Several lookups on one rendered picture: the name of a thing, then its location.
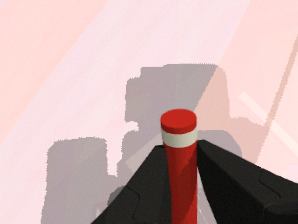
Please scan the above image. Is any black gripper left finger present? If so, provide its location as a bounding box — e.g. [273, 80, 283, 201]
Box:
[92, 145, 172, 224]

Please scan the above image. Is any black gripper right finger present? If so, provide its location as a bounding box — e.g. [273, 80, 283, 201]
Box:
[197, 140, 298, 224]

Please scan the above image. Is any red peg with white band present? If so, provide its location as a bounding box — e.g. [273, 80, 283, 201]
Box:
[160, 108, 198, 224]

